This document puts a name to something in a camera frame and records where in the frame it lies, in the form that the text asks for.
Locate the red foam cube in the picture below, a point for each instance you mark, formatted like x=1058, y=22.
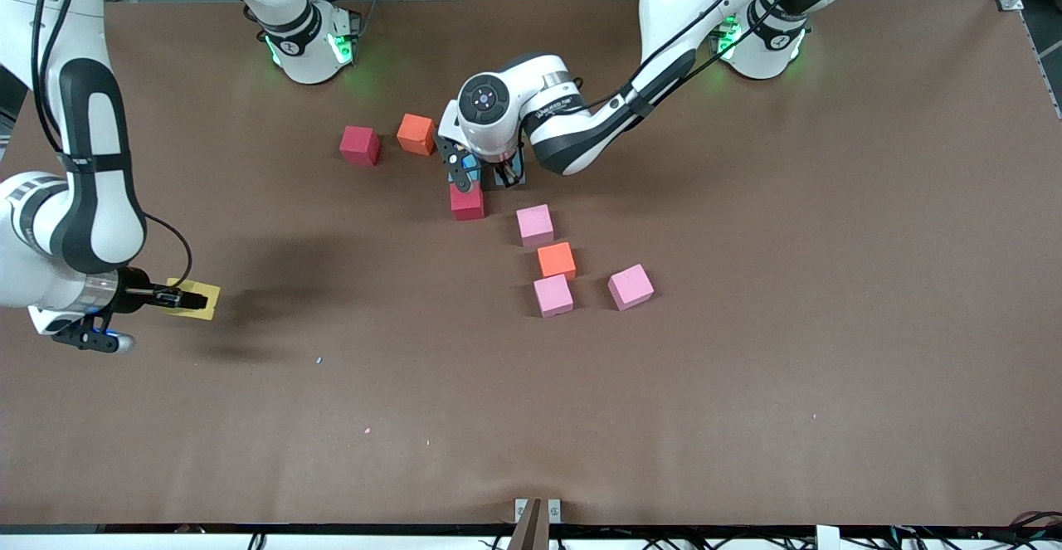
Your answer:
x=359, y=145
x=469, y=206

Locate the chipped blue foam cube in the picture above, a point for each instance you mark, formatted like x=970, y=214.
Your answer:
x=471, y=165

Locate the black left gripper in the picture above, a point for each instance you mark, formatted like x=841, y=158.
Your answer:
x=502, y=175

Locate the yellow foam cube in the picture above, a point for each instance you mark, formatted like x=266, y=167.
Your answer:
x=214, y=297

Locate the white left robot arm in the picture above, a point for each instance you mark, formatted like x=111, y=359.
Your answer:
x=506, y=119

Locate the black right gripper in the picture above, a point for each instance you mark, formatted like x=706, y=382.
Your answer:
x=135, y=294

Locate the light pink foam cube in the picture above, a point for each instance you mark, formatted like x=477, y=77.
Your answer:
x=535, y=225
x=630, y=285
x=553, y=294

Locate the metal table clamp bracket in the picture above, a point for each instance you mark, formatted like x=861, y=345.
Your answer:
x=538, y=513

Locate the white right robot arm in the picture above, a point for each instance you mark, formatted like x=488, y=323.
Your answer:
x=91, y=201

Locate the aluminium table edge rail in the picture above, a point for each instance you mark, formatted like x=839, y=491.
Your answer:
x=1047, y=60

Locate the dented orange foam cube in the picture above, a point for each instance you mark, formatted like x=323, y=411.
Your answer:
x=416, y=134

